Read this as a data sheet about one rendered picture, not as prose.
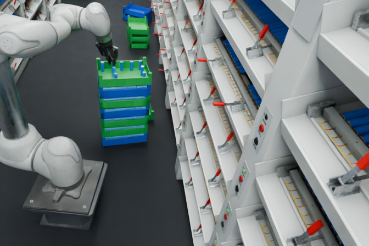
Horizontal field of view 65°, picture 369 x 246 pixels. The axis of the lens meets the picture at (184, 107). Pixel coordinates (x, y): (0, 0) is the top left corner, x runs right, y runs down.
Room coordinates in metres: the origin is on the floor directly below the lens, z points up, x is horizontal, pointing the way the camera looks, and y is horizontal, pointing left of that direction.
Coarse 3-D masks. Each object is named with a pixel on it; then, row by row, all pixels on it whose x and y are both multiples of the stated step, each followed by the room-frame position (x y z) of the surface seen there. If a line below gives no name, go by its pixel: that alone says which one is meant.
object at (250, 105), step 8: (216, 40) 1.14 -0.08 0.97; (224, 48) 1.07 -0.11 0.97; (224, 56) 1.01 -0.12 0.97; (232, 64) 0.95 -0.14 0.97; (232, 72) 0.90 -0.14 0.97; (232, 80) 0.87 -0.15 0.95; (240, 80) 0.85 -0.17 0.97; (232, 88) 0.83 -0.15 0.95; (240, 88) 0.81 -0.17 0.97; (248, 96) 0.76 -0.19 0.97; (248, 104) 0.72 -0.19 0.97; (256, 112) 0.69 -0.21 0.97; (248, 120) 0.67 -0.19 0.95
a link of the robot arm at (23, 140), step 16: (0, 64) 0.82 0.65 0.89; (0, 80) 0.81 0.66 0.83; (0, 96) 0.80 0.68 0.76; (16, 96) 0.85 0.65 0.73; (0, 112) 0.80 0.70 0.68; (16, 112) 0.84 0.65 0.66; (16, 128) 0.82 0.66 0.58; (32, 128) 0.90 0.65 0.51; (0, 144) 0.80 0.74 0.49; (16, 144) 0.80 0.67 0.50; (32, 144) 0.84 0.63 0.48; (0, 160) 0.80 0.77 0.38; (16, 160) 0.79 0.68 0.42; (32, 160) 0.80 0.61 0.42
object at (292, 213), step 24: (264, 168) 0.49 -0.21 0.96; (288, 168) 0.48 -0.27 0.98; (264, 192) 0.44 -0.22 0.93; (288, 192) 0.44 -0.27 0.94; (312, 192) 0.43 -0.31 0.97; (288, 216) 0.38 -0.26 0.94; (312, 216) 0.37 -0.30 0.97; (288, 240) 0.32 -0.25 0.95; (312, 240) 0.32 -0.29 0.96; (336, 240) 0.32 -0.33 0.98
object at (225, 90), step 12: (204, 36) 1.16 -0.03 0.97; (216, 36) 1.17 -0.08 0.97; (204, 48) 1.13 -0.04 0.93; (216, 72) 0.94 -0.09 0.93; (216, 84) 0.91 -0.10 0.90; (228, 84) 0.87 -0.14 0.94; (228, 96) 0.80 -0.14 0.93; (228, 108) 0.74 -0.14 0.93; (240, 120) 0.68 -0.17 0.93; (240, 132) 0.64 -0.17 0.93; (240, 144) 0.62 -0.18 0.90
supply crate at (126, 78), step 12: (120, 60) 1.57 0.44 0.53; (132, 60) 1.59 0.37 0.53; (144, 60) 1.61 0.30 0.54; (108, 72) 1.49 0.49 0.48; (120, 72) 1.51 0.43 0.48; (132, 72) 1.54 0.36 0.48; (108, 84) 1.35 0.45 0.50; (120, 84) 1.38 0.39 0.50; (132, 84) 1.40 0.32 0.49; (144, 84) 1.43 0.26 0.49
